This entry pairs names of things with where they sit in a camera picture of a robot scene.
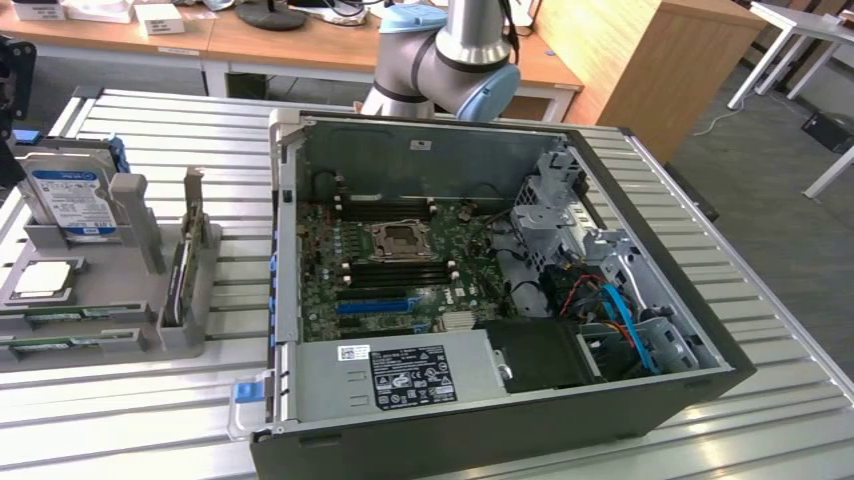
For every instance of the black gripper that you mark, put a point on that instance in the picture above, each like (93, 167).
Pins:
(17, 75)

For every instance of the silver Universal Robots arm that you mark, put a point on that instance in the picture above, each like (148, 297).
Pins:
(441, 55)

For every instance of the green RAM stick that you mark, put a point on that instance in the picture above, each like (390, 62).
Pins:
(61, 314)
(47, 344)

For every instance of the black RAM slot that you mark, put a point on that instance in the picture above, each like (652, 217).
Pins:
(397, 265)
(404, 285)
(389, 216)
(388, 209)
(401, 278)
(400, 272)
(384, 197)
(385, 203)

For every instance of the white cardboard box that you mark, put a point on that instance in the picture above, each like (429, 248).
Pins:
(160, 20)
(41, 9)

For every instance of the hard disk with blue carrier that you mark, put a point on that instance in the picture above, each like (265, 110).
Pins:
(67, 195)

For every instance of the grey parts rack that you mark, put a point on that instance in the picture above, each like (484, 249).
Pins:
(141, 235)

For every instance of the black monitor stand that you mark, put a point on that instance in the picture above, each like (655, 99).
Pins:
(270, 17)

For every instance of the silver CPU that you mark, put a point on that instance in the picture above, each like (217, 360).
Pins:
(42, 277)

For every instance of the graphics card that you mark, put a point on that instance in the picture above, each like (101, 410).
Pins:
(190, 250)

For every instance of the CPU socket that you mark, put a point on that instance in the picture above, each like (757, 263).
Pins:
(404, 241)

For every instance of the black expansion slot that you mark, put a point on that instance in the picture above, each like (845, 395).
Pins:
(372, 295)

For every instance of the blue expansion slot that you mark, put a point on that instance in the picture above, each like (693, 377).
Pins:
(373, 306)

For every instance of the blue case latch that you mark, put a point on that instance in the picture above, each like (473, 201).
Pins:
(249, 392)

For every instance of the green motherboard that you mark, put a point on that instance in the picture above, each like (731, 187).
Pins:
(468, 240)

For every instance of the grey power supply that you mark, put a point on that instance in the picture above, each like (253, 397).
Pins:
(334, 385)

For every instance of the silver chipset heat sink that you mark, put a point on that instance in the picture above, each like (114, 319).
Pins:
(456, 322)

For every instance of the silver metal disk bay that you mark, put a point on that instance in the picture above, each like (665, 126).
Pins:
(551, 220)
(657, 330)

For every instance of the wooden cabinet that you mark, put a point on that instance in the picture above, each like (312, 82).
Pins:
(641, 65)

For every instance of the black plastic shroud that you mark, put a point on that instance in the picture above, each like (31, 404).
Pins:
(534, 357)

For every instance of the black open PC case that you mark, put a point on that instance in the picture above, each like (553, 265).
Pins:
(468, 440)

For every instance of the white table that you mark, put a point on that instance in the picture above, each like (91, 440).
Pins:
(835, 172)
(795, 20)

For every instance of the black box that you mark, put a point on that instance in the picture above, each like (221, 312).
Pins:
(831, 131)

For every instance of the wooden desk with white frame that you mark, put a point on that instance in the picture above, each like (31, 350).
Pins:
(101, 37)
(321, 47)

